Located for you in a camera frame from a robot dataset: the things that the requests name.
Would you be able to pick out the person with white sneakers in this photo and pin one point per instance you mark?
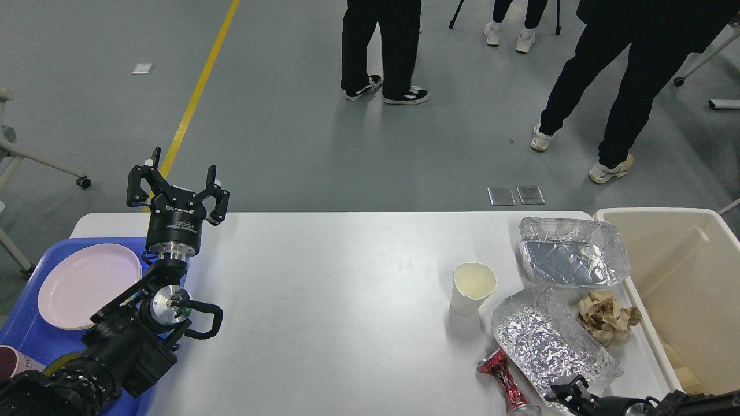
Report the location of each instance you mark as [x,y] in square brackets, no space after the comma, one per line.
[526,38]

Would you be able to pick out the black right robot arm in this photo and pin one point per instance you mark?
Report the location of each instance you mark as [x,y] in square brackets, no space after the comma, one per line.
[681,403]

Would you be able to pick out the dark blue mug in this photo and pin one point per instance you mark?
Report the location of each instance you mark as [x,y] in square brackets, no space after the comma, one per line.
[59,363]

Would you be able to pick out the pink mug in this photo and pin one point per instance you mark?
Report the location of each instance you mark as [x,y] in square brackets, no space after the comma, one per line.
[14,362]

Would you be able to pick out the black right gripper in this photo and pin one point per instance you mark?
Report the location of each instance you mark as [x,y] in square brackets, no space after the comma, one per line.
[571,396]

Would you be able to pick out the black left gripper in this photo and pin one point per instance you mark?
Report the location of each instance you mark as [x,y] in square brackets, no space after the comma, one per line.
[173,225]

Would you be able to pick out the blue plastic tray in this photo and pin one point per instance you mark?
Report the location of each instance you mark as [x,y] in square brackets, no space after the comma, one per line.
[26,330]

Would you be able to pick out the left metal floor plate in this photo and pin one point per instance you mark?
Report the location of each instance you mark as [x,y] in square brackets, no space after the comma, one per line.
[501,196]

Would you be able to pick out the pink plate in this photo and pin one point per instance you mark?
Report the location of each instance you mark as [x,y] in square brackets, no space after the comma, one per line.
[84,282]

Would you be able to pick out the white bar on floor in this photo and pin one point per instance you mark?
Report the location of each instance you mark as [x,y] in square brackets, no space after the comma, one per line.
[724,104]

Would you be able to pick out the beige plastic bin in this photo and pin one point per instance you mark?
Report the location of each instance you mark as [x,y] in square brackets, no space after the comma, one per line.
[685,280]

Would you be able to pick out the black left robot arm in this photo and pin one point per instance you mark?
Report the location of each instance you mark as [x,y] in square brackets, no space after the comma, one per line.
[134,337]

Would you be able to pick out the foil tray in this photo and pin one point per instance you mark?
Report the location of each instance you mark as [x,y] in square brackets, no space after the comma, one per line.
[546,342]
[573,253]

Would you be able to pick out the right metal floor plate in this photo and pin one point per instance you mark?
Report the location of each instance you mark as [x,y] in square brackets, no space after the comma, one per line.
[530,195]

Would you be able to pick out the metal floor plate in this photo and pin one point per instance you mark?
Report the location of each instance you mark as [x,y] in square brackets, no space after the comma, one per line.
[530,195]
[501,196]

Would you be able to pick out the white paper cup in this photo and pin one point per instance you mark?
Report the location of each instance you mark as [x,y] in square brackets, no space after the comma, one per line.
[472,284]

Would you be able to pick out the white paper on floor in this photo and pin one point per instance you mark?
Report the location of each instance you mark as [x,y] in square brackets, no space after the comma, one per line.
[142,68]

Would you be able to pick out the white chair base left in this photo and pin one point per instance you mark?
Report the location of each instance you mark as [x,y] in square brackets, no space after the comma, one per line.
[17,154]

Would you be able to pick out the crushed red can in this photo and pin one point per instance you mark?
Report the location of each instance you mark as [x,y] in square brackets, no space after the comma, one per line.
[496,364]

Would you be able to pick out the white chair leg right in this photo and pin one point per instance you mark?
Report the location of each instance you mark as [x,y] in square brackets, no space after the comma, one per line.
[706,57]

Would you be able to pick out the far foil tray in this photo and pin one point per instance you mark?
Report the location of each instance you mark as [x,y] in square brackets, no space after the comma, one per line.
[573,253]

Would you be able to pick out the near foil tray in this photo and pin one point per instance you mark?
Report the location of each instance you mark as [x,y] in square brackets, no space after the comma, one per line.
[546,342]

